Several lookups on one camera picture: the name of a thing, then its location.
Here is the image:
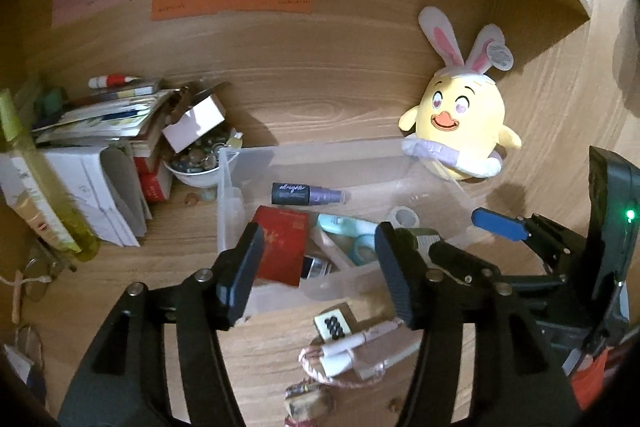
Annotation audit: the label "white bowl of stones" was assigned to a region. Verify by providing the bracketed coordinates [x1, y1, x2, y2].
[164, 132, 223, 188]

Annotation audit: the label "red packet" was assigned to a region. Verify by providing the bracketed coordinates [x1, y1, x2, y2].
[249, 205, 311, 290]

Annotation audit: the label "clear plastic bin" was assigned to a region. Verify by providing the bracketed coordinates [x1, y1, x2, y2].
[216, 141, 493, 323]

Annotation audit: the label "red cloth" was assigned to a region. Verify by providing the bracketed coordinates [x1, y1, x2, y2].
[570, 347, 611, 410]

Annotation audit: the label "red books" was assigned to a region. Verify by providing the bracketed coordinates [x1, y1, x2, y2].
[131, 139, 174, 204]

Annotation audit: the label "yellow spray bottle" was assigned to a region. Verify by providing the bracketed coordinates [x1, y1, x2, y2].
[0, 88, 101, 264]

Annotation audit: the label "wooden stick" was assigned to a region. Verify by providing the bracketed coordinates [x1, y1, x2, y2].
[11, 271, 25, 324]

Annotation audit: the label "red and white marker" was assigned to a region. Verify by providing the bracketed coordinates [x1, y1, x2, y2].
[88, 74, 146, 89]

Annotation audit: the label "wire-rim eyeglasses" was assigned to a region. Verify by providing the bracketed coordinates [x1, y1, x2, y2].
[14, 249, 78, 378]

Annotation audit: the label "purple spray bottle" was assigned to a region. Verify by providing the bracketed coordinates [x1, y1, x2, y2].
[271, 182, 351, 208]

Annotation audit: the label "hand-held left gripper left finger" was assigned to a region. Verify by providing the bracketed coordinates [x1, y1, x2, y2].
[57, 222, 265, 427]

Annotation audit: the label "small white cardboard box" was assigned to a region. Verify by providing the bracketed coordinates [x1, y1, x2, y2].
[161, 89, 227, 154]

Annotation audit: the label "beige tube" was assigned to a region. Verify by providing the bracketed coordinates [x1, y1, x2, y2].
[311, 227, 353, 273]

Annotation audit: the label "yellow chick plush toy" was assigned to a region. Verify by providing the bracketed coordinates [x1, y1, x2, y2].
[398, 6, 523, 182]

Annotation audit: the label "teal tape roll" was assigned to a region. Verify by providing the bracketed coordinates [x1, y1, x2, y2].
[350, 232, 378, 267]

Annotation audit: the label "pink case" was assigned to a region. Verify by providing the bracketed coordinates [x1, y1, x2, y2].
[350, 337, 423, 380]

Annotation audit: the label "cream tube with red label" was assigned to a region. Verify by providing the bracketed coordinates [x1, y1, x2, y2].
[7, 184, 63, 248]

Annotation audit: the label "small white tube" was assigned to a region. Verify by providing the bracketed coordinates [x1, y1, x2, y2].
[320, 349, 357, 378]

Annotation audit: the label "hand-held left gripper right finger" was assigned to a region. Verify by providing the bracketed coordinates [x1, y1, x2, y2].
[374, 221, 583, 427]

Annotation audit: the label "white tape roll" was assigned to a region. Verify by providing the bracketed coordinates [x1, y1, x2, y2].
[390, 206, 420, 229]

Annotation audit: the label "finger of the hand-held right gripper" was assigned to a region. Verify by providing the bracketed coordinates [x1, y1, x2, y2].
[471, 207, 596, 275]
[427, 241, 556, 293]

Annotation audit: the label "stack of books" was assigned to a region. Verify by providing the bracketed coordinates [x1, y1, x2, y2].
[32, 79, 173, 145]

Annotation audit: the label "white string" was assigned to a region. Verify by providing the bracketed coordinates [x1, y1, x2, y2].
[0, 274, 53, 288]

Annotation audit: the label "white mahjong tile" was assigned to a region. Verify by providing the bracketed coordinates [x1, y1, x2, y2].
[313, 302, 358, 342]

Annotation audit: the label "white pen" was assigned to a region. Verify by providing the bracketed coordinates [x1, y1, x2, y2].
[322, 318, 403, 355]

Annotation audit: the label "brown wrapped item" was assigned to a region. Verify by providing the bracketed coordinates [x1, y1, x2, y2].
[284, 381, 333, 427]

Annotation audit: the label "white charging cable bundle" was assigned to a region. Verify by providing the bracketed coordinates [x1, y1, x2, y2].
[298, 344, 388, 390]

